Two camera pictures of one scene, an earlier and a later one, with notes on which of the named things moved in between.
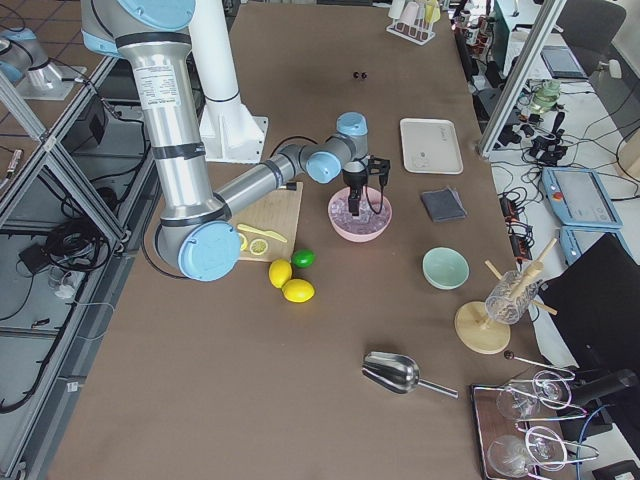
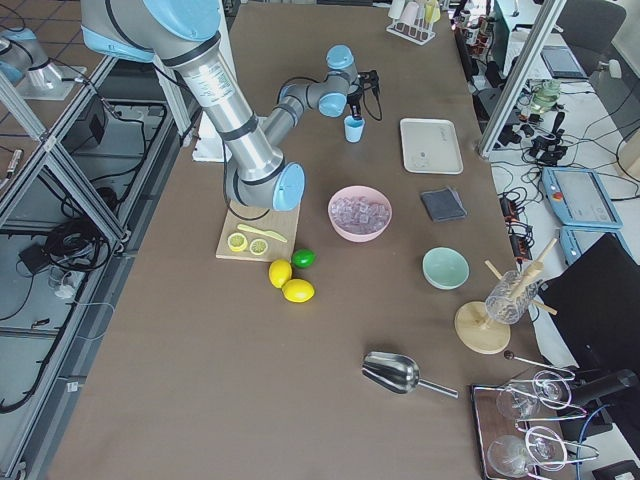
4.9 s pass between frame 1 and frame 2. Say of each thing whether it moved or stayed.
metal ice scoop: stayed
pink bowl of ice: stayed
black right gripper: moved
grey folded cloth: stayed
